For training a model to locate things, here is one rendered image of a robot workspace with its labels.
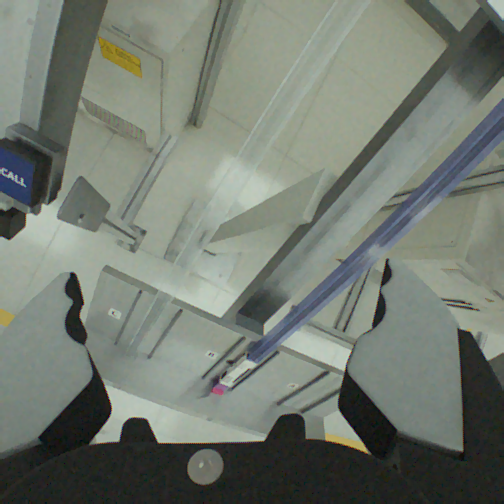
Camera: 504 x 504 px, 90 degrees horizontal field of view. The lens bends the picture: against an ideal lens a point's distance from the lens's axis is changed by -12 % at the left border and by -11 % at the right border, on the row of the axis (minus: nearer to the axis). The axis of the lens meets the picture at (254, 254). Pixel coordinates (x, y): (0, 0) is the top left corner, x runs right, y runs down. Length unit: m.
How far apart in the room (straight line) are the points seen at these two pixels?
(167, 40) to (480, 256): 0.82
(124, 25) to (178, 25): 0.09
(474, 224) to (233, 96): 0.95
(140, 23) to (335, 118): 1.03
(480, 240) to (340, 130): 0.82
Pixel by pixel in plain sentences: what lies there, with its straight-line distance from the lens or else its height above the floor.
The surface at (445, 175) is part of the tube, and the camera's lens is 0.21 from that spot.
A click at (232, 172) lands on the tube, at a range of 0.18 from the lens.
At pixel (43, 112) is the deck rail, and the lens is 0.31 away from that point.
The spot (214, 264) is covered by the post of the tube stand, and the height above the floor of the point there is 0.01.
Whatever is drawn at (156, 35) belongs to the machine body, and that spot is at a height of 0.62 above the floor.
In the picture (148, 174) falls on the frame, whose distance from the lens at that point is 0.78.
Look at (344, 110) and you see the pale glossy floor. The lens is 1.48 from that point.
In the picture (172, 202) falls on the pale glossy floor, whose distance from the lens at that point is 1.08.
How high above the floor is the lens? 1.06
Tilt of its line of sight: 72 degrees down
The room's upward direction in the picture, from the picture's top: 89 degrees clockwise
